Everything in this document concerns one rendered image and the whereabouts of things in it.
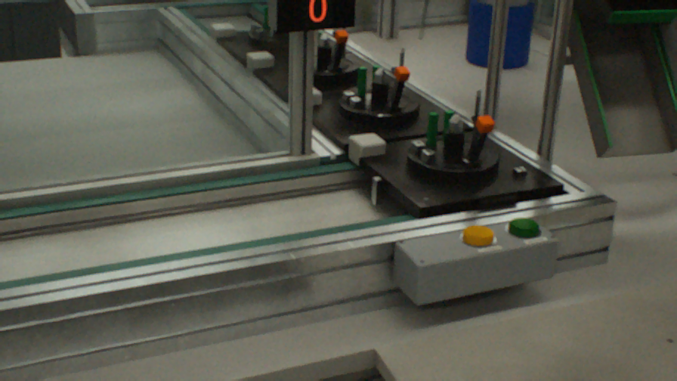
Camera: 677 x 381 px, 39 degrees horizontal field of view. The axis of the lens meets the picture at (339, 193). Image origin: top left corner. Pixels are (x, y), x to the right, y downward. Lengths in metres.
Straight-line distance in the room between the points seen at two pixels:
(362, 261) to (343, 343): 0.11
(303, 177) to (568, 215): 0.40
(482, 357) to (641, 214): 0.54
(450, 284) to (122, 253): 0.44
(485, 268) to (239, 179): 0.42
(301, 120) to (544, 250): 0.44
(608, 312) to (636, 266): 0.15
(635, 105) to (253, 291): 0.70
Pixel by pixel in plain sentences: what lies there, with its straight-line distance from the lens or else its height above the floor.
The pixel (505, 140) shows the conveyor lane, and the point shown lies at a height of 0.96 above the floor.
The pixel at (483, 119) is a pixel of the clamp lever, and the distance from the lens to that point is 1.36.
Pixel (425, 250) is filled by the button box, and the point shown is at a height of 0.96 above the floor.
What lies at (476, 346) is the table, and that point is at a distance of 1.22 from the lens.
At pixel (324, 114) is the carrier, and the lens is 1.65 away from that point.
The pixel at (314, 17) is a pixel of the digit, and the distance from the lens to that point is 1.39.
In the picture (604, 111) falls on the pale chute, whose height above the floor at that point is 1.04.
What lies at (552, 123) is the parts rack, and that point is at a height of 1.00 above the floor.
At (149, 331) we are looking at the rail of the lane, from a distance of 1.17.
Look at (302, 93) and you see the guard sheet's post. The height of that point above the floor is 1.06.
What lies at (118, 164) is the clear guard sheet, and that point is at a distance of 1.43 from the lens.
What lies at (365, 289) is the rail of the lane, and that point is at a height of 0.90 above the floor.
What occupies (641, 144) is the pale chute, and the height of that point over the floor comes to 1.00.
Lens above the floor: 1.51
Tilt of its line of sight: 24 degrees down
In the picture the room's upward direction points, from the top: 2 degrees clockwise
